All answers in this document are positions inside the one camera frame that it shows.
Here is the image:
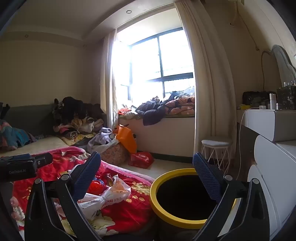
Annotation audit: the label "blue patterned blanket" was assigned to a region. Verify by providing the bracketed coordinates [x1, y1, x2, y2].
[0, 119, 31, 149]

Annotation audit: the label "pile of clothes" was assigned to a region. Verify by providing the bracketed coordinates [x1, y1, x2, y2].
[53, 97, 107, 141]

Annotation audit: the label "white charging cable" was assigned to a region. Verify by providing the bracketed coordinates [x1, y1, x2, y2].
[239, 107, 259, 176]

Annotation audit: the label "red snack packet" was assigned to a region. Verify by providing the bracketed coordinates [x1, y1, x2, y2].
[90, 180, 105, 194]

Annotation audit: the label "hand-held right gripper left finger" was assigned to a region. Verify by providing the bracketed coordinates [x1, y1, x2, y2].
[24, 152, 102, 241]

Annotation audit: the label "orange shopping bag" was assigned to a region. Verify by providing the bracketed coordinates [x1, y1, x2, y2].
[116, 125, 137, 154]

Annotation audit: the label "dark framed window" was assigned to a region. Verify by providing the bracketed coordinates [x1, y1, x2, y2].
[117, 28, 196, 105]

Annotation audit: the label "dark jacket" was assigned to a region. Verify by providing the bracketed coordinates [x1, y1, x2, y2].
[135, 101, 169, 126]

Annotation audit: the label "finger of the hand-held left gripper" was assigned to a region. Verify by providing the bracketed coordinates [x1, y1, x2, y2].
[0, 152, 54, 169]

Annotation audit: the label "wavy framed mirror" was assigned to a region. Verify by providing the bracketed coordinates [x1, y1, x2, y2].
[269, 44, 296, 88]

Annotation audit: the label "yellow rimmed black trash bin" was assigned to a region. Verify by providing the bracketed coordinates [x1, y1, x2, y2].
[150, 168, 238, 241]

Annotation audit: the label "black bag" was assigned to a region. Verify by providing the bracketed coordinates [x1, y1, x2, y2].
[242, 91, 272, 107]

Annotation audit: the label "floral fabric bag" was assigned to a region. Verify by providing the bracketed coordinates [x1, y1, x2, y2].
[100, 144, 129, 166]

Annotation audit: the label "orange patterned quilt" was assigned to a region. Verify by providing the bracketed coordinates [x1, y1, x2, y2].
[165, 96, 196, 115]

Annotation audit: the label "red and white clothes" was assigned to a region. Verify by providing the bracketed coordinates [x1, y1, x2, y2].
[118, 108, 137, 120]

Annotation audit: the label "red plastic bag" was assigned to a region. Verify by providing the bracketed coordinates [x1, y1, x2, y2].
[129, 152, 154, 169]

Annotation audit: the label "white wire frame stool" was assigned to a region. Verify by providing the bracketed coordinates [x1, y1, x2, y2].
[201, 139, 233, 169]

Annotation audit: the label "grey upholstered headboard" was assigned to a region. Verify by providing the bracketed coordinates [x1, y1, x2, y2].
[0, 103, 60, 139]

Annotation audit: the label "white plastic bag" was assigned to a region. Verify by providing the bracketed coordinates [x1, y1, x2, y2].
[80, 177, 131, 220]

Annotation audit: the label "dark glass organizer box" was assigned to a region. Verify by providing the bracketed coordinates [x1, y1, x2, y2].
[277, 85, 296, 110]

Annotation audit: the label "dark wall cable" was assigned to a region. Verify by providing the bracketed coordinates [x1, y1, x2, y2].
[261, 50, 271, 92]

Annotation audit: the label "colourful candy wrapper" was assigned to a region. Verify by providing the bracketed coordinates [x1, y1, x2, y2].
[105, 174, 118, 186]

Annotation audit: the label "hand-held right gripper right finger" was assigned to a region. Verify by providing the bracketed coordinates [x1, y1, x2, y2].
[192, 152, 271, 241]

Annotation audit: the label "cream curtain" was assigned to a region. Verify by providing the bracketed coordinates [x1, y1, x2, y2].
[174, 0, 238, 160]
[100, 29, 121, 130]

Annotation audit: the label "lavender cloth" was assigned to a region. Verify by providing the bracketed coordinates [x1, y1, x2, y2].
[87, 127, 118, 152]

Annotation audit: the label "red floral blanket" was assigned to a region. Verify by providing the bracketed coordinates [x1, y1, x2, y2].
[0, 146, 155, 237]

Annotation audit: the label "white dressing table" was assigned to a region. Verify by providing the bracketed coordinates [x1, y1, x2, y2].
[237, 109, 296, 241]

